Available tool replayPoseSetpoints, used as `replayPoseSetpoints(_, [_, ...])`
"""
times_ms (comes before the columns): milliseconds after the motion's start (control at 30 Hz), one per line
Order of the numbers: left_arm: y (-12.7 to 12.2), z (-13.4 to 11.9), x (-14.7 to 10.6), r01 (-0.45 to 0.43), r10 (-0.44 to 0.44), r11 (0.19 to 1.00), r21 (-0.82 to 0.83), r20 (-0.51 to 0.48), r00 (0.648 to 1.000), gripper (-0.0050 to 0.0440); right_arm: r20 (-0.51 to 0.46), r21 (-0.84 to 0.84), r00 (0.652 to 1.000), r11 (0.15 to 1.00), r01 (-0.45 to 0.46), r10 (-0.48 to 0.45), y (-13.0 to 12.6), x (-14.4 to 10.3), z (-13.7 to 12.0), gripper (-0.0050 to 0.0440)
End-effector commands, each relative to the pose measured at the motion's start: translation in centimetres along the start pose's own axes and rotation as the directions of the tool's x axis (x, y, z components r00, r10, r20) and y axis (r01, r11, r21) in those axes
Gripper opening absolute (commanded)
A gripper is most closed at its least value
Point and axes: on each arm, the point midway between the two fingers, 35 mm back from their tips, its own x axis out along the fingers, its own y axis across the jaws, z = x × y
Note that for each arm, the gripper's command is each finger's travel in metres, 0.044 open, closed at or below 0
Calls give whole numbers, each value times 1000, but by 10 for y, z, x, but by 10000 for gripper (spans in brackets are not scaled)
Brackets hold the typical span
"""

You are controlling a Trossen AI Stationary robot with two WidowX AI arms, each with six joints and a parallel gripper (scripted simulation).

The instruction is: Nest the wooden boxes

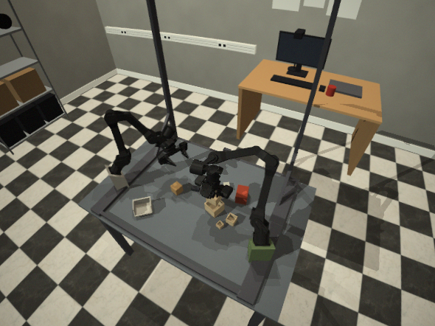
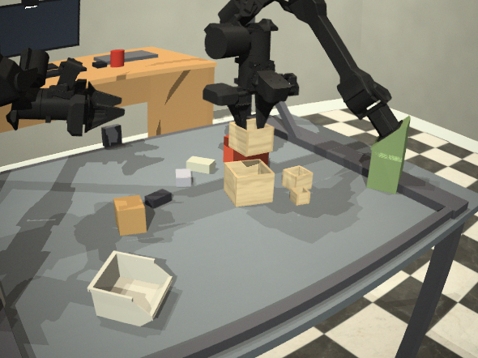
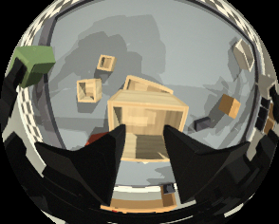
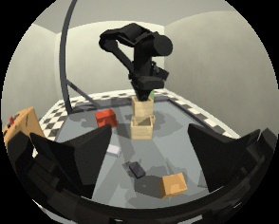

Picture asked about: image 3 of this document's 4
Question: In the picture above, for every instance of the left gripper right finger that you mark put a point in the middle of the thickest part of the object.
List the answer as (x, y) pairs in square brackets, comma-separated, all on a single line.
[(194, 164)]

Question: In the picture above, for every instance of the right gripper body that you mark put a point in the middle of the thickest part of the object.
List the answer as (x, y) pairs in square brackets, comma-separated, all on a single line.
[(274, 136)]

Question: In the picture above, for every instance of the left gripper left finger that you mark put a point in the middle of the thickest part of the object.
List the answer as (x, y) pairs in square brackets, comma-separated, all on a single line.
[(96, 165)]

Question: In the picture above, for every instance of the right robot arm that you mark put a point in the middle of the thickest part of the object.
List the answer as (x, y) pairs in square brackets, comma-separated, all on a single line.
[(275, 111)]

